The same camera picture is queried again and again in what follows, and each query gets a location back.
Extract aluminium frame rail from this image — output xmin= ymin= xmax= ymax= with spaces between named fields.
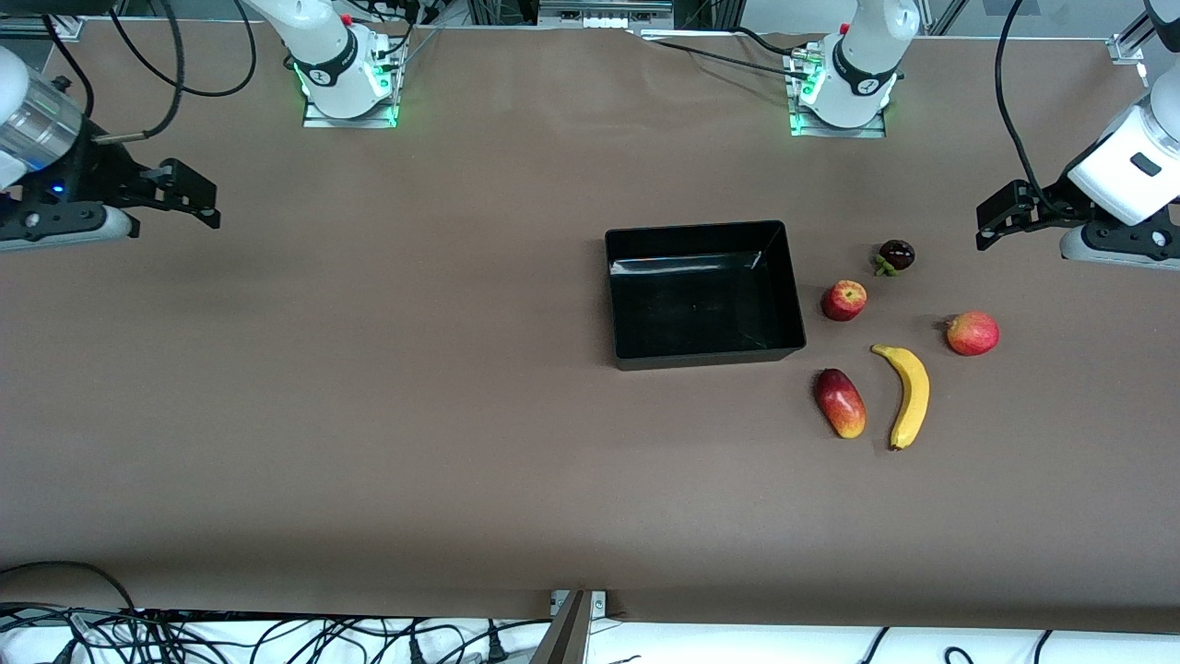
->
xmin=1109 ymin=28 xmax=1153 ymax=89

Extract red yellow apple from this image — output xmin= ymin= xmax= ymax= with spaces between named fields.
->
xmin=821 ymin=279 xmax=868 ymax=322

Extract black plastic box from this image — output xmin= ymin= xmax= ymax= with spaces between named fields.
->
xmin=605 ymin=219 xmax=808 ymax=372

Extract tangle of black cables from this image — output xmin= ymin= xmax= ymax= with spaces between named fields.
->
xmin=0 ymin=604 xmax=554 ymax=664

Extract grey power strip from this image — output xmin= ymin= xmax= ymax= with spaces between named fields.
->
xmin=537 ymin=0 xmax=676 ymax=30

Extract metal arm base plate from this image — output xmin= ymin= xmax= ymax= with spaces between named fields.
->
xmin=302 ymin=92 xmax=399 ymax=129
xmin=789 ymin=103 xmax=888 ymax=139

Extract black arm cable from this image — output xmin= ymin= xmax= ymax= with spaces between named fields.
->
xmin=92 ymin=0 xmax=261 ymax=144
xmin=995 ymin=0 xmax=1054 ymax=208

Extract red apple on right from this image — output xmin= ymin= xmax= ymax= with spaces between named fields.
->
xmin=944 ymin=311 xmax=1001 ymax=357

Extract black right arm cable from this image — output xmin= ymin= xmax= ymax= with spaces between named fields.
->
xmin=92 ymin=0 xmax=261 ymax=144

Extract black arched floor cable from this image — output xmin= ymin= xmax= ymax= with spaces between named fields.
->
xmin=0 ymin=560 xmax=139 ymax=614

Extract black cable on table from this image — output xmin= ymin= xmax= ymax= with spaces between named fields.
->
xmin=733 ymin=26 xmax=812 ymax=54
xmin=643 ymin=37 xmax=797 ymax=77

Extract dark purple mangosteen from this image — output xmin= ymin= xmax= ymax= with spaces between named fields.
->
xmin=873 ymin=239 xmax=916 ymax=278

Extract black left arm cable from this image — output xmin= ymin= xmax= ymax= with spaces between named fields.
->
xmin=995 ymin=0 xmax=1054 ymax=208

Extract dark angled pole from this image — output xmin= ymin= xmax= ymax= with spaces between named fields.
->
xmin=530 ymin=590 xmax=593 ymax=664

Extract red yellow mango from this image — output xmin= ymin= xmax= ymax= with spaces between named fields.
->
xmin=814 ymin=368 xmax=867 ymax=440

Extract yellow banana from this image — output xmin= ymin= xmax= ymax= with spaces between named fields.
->
xmin=870 ymin=344 xmax=931 ymax=452

